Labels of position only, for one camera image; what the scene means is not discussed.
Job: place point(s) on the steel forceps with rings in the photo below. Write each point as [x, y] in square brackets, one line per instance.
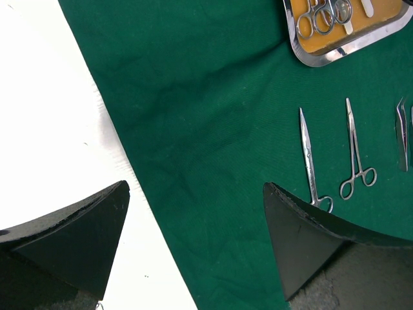
[368, 175]

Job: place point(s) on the steel tray with orange liner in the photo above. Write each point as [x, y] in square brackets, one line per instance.
[389, 17]

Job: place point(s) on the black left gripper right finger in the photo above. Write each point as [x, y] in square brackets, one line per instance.
[326, 262]

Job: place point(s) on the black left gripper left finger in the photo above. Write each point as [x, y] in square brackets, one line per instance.
[63, 260]

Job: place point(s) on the steel scissors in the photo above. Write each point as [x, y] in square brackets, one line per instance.
[335, 11]
[315, 200]

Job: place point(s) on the green surgical cloth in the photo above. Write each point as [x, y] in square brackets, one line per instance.
[205, 97]

